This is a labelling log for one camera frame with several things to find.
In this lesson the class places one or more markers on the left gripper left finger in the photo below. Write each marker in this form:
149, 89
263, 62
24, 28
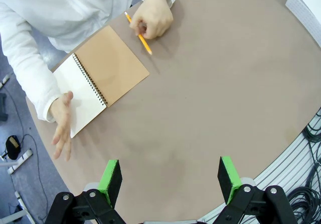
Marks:
110, 181

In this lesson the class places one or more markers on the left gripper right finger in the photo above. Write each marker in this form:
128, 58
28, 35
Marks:
230, 181

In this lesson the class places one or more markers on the spiral notebook brown cover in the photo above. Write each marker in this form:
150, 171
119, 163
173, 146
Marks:
113, 65

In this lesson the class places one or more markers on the yellow pencil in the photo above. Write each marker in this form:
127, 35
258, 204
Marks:
144, 42

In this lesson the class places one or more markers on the person's right forearm white sleeve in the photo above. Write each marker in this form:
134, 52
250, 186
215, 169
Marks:
27, 70

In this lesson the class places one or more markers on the person's right hand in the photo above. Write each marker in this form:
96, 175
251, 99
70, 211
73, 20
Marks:
62, 118

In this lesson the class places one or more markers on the person's left hand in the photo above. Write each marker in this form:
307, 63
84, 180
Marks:
155, 18

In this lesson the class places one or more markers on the black pouch tan label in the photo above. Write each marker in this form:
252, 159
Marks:
12, 148

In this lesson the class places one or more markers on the person's white hoodie torso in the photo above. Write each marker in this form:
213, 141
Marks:
62, 8

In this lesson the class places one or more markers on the white perforated plastic basket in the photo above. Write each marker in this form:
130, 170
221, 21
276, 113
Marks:
303, 10

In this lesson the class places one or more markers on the grey slotted base plate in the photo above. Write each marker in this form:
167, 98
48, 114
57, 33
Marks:
276, 173

